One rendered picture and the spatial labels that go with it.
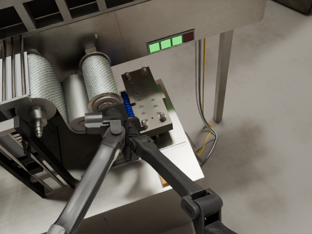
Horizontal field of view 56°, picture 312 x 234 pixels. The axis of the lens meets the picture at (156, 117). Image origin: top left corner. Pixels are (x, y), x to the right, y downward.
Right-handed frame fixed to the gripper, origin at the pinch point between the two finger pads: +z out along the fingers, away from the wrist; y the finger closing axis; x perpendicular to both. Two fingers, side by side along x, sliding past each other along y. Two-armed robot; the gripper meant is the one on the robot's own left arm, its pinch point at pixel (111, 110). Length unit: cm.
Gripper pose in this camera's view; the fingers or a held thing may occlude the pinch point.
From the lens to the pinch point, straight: 117.8
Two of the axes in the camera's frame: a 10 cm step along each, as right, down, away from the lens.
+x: -2.6, -9.3, -2.6
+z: -2.0, -2.1, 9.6
